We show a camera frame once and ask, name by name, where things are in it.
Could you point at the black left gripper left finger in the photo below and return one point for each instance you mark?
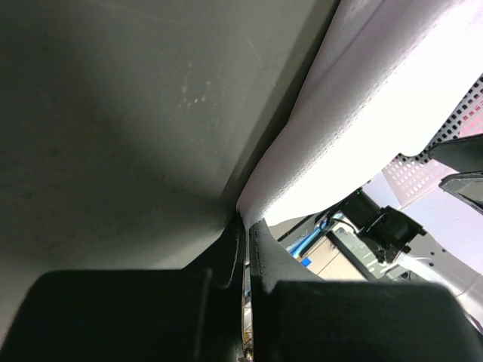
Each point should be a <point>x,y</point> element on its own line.
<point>190,314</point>

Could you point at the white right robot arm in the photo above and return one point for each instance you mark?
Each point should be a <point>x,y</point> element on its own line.
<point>419,219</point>

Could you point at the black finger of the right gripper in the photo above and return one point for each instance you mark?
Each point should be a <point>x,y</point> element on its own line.
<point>462,155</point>
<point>465,187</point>

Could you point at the white plastic laundry basket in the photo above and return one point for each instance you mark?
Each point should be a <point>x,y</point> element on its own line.
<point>411,177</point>

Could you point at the white t shirt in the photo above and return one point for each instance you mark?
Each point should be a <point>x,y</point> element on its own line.
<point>386,77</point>

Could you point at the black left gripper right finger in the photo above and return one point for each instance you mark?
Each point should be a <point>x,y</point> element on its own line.
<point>297,316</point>

